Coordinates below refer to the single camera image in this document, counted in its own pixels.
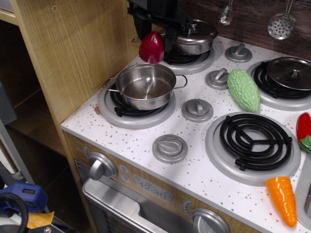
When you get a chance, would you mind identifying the lidded steel pot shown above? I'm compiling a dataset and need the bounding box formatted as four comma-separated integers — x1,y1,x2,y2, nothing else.
173,19,218,55

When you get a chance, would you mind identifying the black back right burner coil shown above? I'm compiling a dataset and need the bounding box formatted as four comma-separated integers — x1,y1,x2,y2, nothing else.
253,62,311,100

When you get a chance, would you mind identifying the grey oven knob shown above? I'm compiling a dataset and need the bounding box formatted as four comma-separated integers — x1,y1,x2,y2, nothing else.
192,208,230,233
88,151,118,181

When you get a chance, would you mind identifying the red toy pepper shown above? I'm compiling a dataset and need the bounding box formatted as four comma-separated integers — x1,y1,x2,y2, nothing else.
296,112,311,153

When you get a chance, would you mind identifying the dark red toy sweet potato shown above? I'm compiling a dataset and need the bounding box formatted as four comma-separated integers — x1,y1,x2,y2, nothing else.
138,32,165,64

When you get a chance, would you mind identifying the grey stove top knob upper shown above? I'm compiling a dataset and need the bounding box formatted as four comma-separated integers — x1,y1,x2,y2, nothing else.
205,68,229,90

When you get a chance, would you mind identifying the steel sink edge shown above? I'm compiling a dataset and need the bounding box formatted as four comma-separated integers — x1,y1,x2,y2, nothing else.
295,157,311,230

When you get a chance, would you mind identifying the grey stove top knob middle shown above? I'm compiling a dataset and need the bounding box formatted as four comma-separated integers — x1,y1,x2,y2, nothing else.
181,99,214,123

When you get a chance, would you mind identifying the black braided cable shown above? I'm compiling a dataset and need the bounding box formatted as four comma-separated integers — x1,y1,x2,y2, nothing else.
0,193,29,233

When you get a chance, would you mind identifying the green toy bitter gourd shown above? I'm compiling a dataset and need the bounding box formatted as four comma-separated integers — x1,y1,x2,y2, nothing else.
227,69,260,112

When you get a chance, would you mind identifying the orange tape piece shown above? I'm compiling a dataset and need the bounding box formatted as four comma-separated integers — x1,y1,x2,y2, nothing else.
27,212,54,229

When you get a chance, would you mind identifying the black back left burner coil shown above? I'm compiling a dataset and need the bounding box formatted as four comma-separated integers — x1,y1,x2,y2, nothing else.
163,50,210,65

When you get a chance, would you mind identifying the blue clamp tool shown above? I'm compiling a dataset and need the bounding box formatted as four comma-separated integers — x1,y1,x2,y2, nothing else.
0,182,48,213

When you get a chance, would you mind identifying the grey oven knob right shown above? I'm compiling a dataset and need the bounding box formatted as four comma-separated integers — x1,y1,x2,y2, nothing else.
192,208,230,233

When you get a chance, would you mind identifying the black front right burner coil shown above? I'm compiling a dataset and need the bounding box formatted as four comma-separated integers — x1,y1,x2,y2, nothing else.
219,114,292,171

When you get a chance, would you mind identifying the silver oven door handle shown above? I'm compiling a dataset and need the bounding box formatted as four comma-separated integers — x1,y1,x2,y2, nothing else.
82,179,154,233

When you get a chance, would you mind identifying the grey stove top knob front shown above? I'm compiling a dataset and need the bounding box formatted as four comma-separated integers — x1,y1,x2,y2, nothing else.
152,134,188,164

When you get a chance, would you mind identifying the steel lid with knob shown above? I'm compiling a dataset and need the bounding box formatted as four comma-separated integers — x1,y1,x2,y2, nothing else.
266,57,311,91

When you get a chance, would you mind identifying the orange toy carrot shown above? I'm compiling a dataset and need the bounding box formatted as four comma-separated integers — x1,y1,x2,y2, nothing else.
265,176,297,228

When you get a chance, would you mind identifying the black burner coil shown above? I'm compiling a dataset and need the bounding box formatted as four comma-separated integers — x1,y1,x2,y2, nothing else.
219,114,292,171
163,50,210,65
108,84,174,113
253,62,311,100

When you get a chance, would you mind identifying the grey stove top knob back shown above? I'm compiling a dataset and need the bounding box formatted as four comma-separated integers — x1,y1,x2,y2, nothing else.
225,43,253,63

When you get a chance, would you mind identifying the grey oven knob left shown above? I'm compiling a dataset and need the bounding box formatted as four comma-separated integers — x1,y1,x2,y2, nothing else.
88,151,118,181

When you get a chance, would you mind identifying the grey stove knob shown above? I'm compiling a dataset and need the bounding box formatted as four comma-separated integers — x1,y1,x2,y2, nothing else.
181,99,214,123
152,134,188,164
225,43,253,63
205,68,229,90

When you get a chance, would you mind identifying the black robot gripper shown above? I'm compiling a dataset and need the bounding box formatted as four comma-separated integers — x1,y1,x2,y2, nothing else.
128,0,192,52

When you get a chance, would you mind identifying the toy clock display panel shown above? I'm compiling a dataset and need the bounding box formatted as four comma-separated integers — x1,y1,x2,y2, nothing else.
133,174,173,203

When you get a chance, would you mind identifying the open steel pan with handles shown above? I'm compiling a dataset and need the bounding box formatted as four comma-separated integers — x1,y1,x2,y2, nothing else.
105,63,188,111

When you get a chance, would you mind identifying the black front left burner coil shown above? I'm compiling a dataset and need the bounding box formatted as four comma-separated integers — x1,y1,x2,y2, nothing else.
108,84,174,113

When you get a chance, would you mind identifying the hanging steel skimmer spoon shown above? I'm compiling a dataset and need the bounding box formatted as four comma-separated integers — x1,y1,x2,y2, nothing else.
267,0,296,40

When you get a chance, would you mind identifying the wooden side cabinet panel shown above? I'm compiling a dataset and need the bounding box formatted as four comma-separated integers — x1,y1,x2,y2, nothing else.
9,0,174,233

